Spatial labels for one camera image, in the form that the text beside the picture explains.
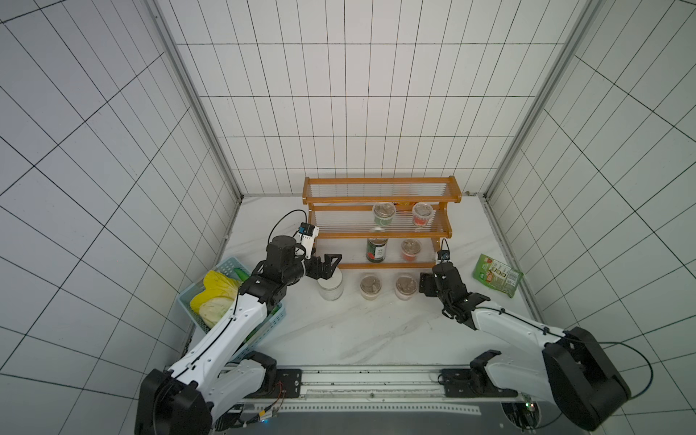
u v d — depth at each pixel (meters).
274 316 0.78
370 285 0.85
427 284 0.80
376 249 0.90
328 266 0.70
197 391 0.39
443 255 0.78
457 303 0.66
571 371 0.41
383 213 0.86
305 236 0.67
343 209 0.97
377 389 0.73
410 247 0.94
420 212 0.87
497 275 0.95
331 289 0.83
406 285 0.86
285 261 0.60
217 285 0.83
